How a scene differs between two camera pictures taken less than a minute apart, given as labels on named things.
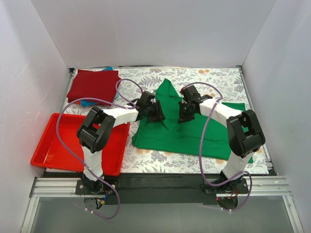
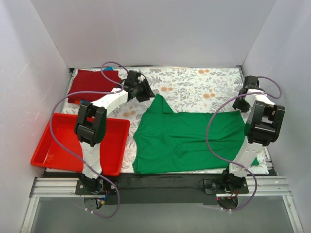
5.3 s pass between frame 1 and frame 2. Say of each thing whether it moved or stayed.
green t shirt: moved
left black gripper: moved
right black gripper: moved
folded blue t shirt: stayed
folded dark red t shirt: stayed
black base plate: stayed
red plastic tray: stayed
